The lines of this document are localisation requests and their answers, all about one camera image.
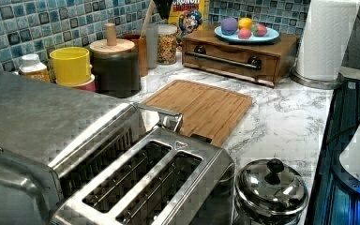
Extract pink toy strawberry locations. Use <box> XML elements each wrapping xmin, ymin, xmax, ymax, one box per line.
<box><xmin>238</xmin><ymin>28</ymin><xmax>252</xmax><ymax>39</ymax></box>

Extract brown utensil holder cup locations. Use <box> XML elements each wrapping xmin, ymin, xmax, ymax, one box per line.
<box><xmin>123</xmin><ymin>34</ymin><xmax>148</xmax><ymax>77</ymax></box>

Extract light blue plate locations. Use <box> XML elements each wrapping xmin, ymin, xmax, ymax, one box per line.
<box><xmin>214</xmin><ymin>25</ymin><xmax>280</xmax><ymax>44</ymax></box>

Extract dark canister with wooden lid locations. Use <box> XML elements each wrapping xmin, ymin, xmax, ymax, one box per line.
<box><xmin>90</xmin><ymin>23</ymin><xmax>141</xmax><ymax>98</ymax></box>

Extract glass jar with cereal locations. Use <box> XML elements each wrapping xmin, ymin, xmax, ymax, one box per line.
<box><xmin>157</xmin><ymin>24</ymin><xmax>177</xmax><ymax>65</ymax></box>

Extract yellow mug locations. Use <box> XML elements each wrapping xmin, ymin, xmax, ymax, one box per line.
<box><xmin>50</xmin><ymin>47</ymin><xmax>92</xmax><ymax>85</ymax></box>

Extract silver two-slot toaster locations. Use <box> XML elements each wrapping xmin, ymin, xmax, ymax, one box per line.
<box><xmin>50</xmin><ymin>126</ymin><xmax>236</xmax><ymax>225</ymax></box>

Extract purple toy fruit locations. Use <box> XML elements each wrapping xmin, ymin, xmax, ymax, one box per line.
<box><xmin>220</xmin><ymin>17</ymin><xmax>238</xmax><ymax>36</ymax></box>

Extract red green toy strawberry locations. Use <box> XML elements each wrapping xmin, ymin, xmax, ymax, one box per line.
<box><xmin>251</xmin><ymin>23</ymin><xmax>268</xmax><ymax>37</ymax></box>

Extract wooden spoon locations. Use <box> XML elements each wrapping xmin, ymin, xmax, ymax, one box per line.
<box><xmin>140</xmin><ymin>0</ymin><xmax>156</xmax><ymax>38</ymax></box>

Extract grey frosted tumbler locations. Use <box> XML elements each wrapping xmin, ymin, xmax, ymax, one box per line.
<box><xmin>146</xmin><ymin>24</ymin><xmax>158</xmax><ymax>69</ymax></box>

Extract stainless steel toaster oven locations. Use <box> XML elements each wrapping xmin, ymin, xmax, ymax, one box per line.
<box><xmin>0</xmin><ymin>67</ymin><xmax>184</xmax><ymax>225</ymax></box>

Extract yellow toy lemon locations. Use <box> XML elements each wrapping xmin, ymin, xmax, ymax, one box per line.
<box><xmin>238</xmin><ymin>18</ymin><xmax>253</xmax><ymax>29</ymax></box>

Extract wooden drawer box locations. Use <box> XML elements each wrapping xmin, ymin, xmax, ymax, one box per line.
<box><xmin>182</xmin><ymin>26</ymin><xmax>299</xmax><ymax>87</ymax></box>

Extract pink cup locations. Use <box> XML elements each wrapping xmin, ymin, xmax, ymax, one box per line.
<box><xmin>55</xmin><ymin>75</ymin><xmax>96</xmax><ymax>92</ymax></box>

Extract bamboo cutting board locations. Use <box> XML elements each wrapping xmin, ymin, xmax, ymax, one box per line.
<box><xmin>143</xmin><ymin>80</ymin><xmax>252</xmax><ymax>146</ymax></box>

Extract cereal box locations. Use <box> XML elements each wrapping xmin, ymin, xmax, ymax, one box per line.
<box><xmin>168</xmin><ymin>0</ymin><xmax>209</xmax><ymax>50</ymax></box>

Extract white capped spice bottle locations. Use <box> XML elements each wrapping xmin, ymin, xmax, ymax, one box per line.
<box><xmin>19</xmin><ymin>53</ymin><xmax>51</xmax><ymax>83</ymax></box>

